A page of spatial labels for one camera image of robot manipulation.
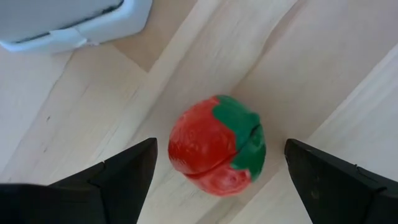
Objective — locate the round red toy strawberry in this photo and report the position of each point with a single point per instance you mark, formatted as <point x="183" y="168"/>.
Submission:
<point x="202" y="140"/>

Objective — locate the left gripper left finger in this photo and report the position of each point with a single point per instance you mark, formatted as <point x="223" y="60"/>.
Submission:
<point x="124" y="180"/>

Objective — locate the white plastic pot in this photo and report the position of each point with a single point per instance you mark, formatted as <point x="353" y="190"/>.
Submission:
<point x="62" y="18"/>

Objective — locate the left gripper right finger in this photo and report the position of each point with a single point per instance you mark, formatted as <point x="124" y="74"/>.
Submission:
<point x="326" y="183"/>

